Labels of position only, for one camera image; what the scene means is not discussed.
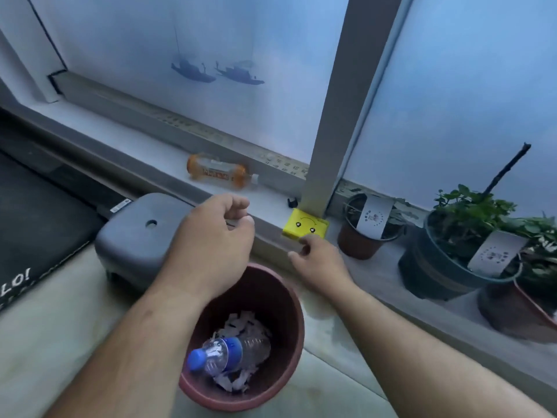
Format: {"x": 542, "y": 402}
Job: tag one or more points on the yellow smiley face box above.
{"x": 304, "y": 227}

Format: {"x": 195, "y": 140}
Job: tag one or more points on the white paper scraps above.
{"x": 243, "y": 326}

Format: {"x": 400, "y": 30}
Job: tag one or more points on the black board with white label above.
{"x": 65, "y": 174}

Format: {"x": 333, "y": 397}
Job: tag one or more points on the person's right hand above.
{"x": 322, "y": 267}

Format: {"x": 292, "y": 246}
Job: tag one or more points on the orange plastic bottle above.
{"x": 215, "y": 171}

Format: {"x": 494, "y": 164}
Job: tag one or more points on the person's right forearm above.
{"x": 417, "y": 356}

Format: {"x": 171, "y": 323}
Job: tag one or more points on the dark boat window sticker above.
{"x": 191, "y": 71}
{"x": 239, "y": 74}

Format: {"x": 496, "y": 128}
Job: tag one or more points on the small brown flower pot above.
{"x": 354, "y": 243}

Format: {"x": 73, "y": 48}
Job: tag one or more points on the small black clip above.
{"x": 292, "y": 202}

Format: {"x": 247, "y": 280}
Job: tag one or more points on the green plant with small leaves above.
{"x": 542, "y": 256}

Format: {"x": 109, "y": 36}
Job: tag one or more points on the clear bottle with blue cap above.
{"x": 226, "y": 352}

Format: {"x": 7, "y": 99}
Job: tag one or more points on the green leafy plant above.
{"x": 465, "y": 217}

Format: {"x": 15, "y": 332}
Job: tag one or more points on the large brown flower pot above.
{"x": 513, "y": 313}

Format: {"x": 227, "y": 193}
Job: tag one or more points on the white plant tag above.
{"x": 496, "y": 254}
{"x": 374, "y": 217}

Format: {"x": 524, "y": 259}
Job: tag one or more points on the person's left forearm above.
{"x": 139, "y": 343}

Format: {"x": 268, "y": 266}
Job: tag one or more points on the grey plastic stool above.
{"x": 135, "y": 239}

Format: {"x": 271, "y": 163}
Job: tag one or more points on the brown plastic waste bin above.
{"x": 278, "y": 300}

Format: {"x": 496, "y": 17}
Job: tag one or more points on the dark blue flower pot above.
{"x": 431, "y": 265}

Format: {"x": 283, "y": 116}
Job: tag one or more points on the black doormat with white print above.
{"x": 39, "y": 226}

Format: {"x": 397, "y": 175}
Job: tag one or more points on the wilted small plant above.
{"x": 400, "y": 215}

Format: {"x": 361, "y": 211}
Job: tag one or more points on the person's right thumb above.
{"x": 296, "y": 256}

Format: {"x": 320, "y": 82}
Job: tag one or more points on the person's left thumb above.
{"x": 242, "y": 225}

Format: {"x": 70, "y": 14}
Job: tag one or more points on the person's left hand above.
{"x": 209, "y": 248}

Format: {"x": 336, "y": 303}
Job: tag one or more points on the dark wooden stick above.
{"x": 507, "y": 169}

